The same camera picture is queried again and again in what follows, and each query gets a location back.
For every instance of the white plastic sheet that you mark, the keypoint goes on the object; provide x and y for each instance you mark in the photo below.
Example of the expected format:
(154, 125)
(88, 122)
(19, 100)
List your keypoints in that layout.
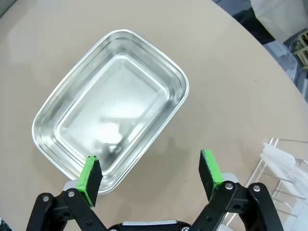
(276, 16)

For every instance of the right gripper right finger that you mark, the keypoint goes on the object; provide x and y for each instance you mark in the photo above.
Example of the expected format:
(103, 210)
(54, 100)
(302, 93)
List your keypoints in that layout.
(209, 173)

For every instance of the translucent plastic container lid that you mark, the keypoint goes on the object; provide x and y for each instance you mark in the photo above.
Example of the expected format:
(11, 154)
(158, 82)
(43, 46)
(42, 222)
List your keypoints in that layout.
(276, 156)

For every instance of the beige wooden rack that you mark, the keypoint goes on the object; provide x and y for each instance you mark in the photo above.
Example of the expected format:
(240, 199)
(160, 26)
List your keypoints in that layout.
(302, 50)

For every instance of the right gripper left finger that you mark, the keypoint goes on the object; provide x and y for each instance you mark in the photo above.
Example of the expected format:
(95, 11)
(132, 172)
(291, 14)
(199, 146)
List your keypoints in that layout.
(91, 178)

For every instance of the clear acrylic lid rack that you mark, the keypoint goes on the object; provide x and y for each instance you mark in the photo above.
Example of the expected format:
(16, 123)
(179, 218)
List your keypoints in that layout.
(269, 190)

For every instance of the rectangular stainless steel container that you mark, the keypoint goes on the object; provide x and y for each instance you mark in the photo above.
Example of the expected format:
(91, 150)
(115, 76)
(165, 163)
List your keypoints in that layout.
(115, 96)

